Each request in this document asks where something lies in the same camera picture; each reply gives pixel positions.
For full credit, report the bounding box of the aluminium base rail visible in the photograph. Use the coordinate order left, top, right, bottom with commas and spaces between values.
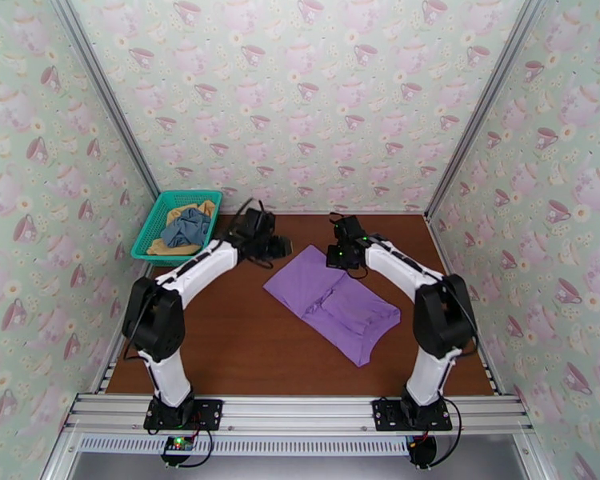
62, 393, 537, 436

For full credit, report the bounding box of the blue-grey t-shirt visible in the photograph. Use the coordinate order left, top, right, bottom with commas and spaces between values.
159, 209, 213, 250

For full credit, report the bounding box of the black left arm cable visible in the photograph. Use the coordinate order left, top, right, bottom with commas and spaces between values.
122, 197, 276, 362

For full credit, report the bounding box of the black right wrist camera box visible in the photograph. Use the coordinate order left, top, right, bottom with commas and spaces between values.
334, 214, 363, 241

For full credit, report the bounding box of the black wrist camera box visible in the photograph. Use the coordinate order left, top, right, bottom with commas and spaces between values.
334, 214, 363, 241
241, 208, 277, 236

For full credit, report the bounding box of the small controller board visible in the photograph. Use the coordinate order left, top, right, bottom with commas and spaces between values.
161, 435, 195, 469
406, 435, 438, 469

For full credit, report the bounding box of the perforated metal cable tray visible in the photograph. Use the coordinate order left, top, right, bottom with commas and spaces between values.
77, 435, 415, 458

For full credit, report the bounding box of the teal plastic mesh basket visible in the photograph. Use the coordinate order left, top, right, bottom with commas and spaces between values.
130, 190, 224, 261

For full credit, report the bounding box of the black base wire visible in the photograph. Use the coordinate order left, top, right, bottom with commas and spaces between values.
427, 410, 463, 467
147, 427, 221, 470

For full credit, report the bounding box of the purple t-shirt with white print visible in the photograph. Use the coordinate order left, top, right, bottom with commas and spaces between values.
262, 245, 402, 368

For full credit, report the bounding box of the aluminium frame post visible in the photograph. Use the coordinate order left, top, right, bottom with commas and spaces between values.
423, 0, 552, 222
47, 0, 162, 201

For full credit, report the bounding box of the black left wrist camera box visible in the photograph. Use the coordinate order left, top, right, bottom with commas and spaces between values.
241, 208, 277, 236

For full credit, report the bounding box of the tan yellow garment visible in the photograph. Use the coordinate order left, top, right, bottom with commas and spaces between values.
146, 199, 217, 256

